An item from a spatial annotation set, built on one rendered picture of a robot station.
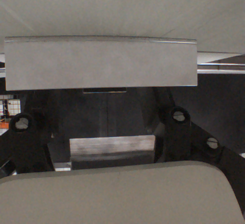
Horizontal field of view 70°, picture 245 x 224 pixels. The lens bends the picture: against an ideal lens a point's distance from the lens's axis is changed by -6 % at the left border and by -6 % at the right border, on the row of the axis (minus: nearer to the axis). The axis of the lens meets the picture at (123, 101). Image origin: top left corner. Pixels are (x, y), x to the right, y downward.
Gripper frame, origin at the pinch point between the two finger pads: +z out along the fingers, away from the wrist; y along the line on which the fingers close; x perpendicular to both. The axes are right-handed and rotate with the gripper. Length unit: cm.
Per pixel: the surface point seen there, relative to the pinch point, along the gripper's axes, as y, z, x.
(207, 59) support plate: 9.0, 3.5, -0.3
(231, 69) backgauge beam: 36.0, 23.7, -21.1
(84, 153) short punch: -1.8, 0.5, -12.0
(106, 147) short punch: 0.7, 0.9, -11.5
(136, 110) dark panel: 16, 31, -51
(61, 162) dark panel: -14, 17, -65
